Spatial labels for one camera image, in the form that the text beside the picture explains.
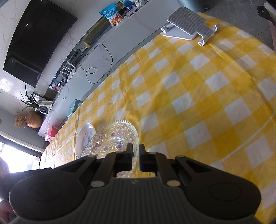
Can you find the black wall television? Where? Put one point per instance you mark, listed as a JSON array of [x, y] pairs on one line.
[[36, 43]]

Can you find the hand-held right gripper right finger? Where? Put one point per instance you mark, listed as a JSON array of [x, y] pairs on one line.
[[142, 151]]

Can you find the yellow checked tablecloth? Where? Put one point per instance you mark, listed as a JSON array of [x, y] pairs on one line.
[[194, 97]]

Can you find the pink bin with black bag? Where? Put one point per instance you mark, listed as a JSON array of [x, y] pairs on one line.
[[266, 11]]

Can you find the orange round vase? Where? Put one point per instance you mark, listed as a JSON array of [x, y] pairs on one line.
[[34, 120]]

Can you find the white router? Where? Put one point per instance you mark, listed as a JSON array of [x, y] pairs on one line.
[[68, 68]]

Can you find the teal box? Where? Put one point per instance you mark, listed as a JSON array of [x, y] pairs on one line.
[[74, 107]]

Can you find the yellow cardboard box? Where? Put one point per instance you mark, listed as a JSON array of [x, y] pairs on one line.
[[97, 30]]

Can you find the dried flower bunch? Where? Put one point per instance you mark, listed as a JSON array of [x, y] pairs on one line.
[[19, 121]]

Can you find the white marble television cabinet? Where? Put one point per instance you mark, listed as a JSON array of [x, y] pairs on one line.
[[120, 43]]

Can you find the small white printed plate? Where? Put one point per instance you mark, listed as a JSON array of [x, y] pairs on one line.
[[85, 135]]

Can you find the blue snack bag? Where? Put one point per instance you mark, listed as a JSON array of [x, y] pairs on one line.
[[112, 15]]

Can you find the clear patterned glass plate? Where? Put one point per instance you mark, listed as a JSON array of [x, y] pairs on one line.
[[112, 137]]

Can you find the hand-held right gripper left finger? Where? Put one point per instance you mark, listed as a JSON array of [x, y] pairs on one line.
[[129, 151]]

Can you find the white phone stand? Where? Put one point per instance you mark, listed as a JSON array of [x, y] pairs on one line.
[[187, 23]]

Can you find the green plant in glass vase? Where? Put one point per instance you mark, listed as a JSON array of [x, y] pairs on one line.
[[30, 102]]

